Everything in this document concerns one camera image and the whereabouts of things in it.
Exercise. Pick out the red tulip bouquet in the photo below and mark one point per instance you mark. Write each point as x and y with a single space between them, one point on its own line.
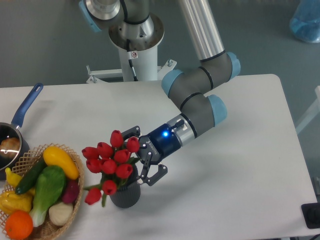
114 161

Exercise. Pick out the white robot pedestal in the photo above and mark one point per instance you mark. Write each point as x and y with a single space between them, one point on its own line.
137 46

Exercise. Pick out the white frame leg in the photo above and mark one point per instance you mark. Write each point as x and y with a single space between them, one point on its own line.
312 111

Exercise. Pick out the yellow squash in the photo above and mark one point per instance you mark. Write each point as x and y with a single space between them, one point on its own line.
55 156

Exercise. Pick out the brown bread roll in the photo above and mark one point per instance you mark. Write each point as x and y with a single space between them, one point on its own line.
9 148

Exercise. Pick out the yellow bell pepper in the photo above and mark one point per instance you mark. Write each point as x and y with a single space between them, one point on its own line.
11 202

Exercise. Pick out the blue plastic bag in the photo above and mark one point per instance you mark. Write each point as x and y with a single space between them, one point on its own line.
305 23

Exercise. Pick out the white garlic bulb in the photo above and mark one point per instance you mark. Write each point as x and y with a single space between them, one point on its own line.
60 213

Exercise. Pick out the woven wicker basket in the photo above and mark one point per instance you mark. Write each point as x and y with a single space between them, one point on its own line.
49 231

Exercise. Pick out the black device at edge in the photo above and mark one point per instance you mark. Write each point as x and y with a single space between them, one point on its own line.
311 214

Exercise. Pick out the dark grey ribbed vase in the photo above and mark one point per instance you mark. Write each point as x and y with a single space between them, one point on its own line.
128 194

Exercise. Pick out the purple red radish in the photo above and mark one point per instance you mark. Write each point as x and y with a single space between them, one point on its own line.
71 192

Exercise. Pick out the yellow banana piece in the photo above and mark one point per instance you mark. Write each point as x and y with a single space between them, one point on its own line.
12 178

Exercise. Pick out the orange fruit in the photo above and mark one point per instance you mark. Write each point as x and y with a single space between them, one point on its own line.
19 225

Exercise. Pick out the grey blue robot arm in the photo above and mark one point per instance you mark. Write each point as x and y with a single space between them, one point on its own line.
199 111

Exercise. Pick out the green cucumber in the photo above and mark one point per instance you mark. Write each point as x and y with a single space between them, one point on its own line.
29 180

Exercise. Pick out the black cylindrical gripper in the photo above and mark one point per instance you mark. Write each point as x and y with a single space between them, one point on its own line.
159 144

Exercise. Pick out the green bok choy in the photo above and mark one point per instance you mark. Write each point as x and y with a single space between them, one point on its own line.
49 187

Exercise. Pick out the blue handled saucepan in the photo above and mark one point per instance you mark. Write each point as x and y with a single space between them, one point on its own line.
8 130

